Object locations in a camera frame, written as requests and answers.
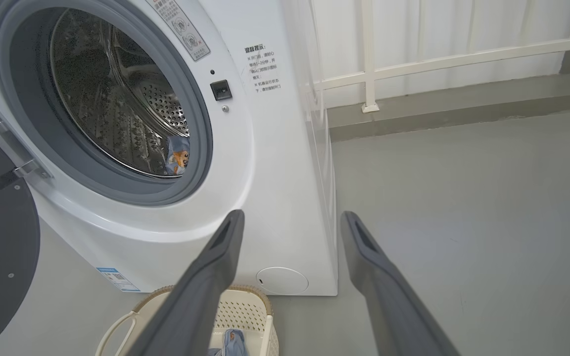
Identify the cream perforated laundry basket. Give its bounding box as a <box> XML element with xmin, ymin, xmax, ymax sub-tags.
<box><xmin>96</xmin><ymin>285</ymin><xmax>280</xmax><ymax>356</ymax></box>

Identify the blue cartoon print garment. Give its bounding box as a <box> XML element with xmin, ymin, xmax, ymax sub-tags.
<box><xmin>165</xmin><ymin>136</ymin><xmax>190</xmax><ymax>176</ymax></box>
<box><xmin>207</xmin><ymin>329</ymin><xmax>248</xmax><ymax>356</ymax></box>

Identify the white metal railing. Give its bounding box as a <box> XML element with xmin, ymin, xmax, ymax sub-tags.
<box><xmin>310</xmin><ymin>0</ymin><xmax>570</xmax><ymax>113</ymax></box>

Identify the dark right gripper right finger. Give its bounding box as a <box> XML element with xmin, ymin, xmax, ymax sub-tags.
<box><xmin>340</xmin><ymin>211</ymin><xmax>461</xmax><ymax>356</ymax></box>

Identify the white front-load washing machine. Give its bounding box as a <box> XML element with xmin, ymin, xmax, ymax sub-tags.
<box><xmin>0</xmin><ymin>0</ymin><xmax>339</xmax><ymax>297</ymax></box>

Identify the blue energy label sticker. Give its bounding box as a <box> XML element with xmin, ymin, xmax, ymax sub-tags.
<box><xmin>96</xmin><ymin>267</ymin><xmax>141</xmax><ymax>292</ymax></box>

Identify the black round glass washer door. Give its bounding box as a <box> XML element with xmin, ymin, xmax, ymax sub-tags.
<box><xmin>0</xmin><ymin>121</ymin><xmax>41</xmax><ymax>356</ymax></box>

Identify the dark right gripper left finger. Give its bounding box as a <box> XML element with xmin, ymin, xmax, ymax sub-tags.
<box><xmin>127</xmin><ymin>210</ymin><xmax>245</xmax><ymax>356</ymax></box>

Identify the white curtain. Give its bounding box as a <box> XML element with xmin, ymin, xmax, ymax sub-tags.
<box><xmin>285</xmin><ymin>0</ymin><xmax>570</xmax><ymax>107</ymax></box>

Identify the grey warning sticker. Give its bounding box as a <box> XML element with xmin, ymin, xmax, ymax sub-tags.
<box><xmin>146</xmin><ymin>0</ymin><xmax>211</xmax><ymax>61</ymax></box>

